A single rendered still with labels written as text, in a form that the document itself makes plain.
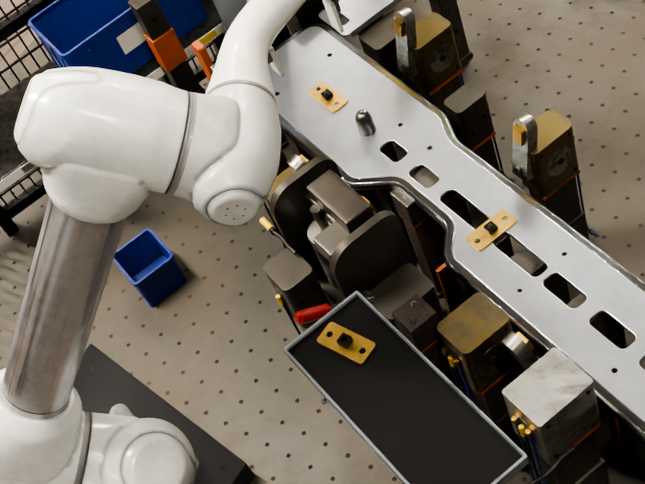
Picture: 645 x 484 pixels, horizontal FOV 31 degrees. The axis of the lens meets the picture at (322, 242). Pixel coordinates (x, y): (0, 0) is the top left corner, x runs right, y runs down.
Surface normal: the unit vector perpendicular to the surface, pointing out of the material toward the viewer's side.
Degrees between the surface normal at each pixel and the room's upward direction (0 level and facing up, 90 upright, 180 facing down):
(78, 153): 73
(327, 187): 0
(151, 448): 51
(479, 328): 0
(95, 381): 41
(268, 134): 62
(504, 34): 0
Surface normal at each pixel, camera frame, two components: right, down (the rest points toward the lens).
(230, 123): 0.49, -0.52
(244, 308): -0.27, -0.58
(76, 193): -0.15, 0.67
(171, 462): 0.40, -0.21
